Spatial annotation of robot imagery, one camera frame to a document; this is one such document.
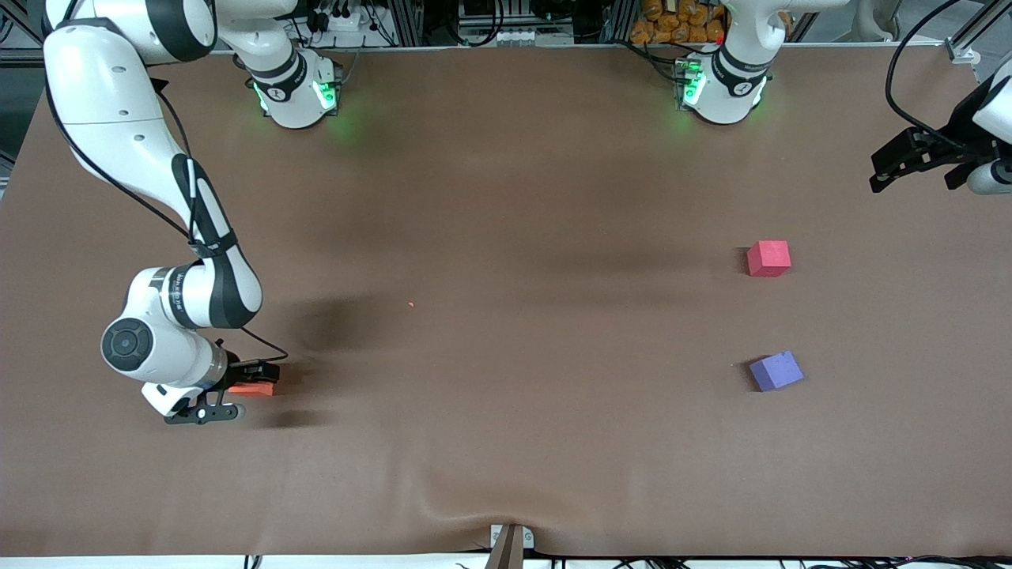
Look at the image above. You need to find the red foam block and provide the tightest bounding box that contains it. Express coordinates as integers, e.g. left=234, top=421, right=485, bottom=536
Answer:
left=746, top=239, right=791, bottom=278

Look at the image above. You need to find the purple foam block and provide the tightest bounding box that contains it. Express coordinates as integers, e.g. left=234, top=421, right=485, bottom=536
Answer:
left=749, top=350, right=805, bottom=393

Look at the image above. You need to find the table cover cloth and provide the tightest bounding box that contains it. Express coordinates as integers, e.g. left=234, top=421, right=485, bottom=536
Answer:
left=0, top=46, right=1012, bottom=558

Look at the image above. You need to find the bag of orange snacks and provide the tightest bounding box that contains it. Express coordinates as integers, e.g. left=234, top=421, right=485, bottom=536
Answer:
left=630, top=0, right=727, bottom=45

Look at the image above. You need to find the white power strip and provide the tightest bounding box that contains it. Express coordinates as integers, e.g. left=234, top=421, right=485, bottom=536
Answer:
left=312, top=8, right=364, bottom=32

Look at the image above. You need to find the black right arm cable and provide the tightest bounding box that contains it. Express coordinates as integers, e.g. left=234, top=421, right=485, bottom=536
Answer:
left=43, top=75, right=290, bottom=366

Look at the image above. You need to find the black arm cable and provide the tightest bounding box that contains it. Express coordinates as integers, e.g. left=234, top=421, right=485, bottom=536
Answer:
left=885, top=0, right=965, bottom=143
left=43, top=75, right=290, bottom=366

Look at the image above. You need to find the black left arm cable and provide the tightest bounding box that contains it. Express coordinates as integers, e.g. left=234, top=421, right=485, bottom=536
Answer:
left=885, top=0, right=965, bottom=143

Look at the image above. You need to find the aluminium frame profile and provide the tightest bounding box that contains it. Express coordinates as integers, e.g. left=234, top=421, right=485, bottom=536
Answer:
left=0, top=0, right=48, bottom=64
left=945, top=0, right=1012, bottom=68

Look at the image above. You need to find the grey metal clamp bracket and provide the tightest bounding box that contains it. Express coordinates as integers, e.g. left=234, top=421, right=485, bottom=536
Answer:
left=485, top=523, right=535, bottom=569

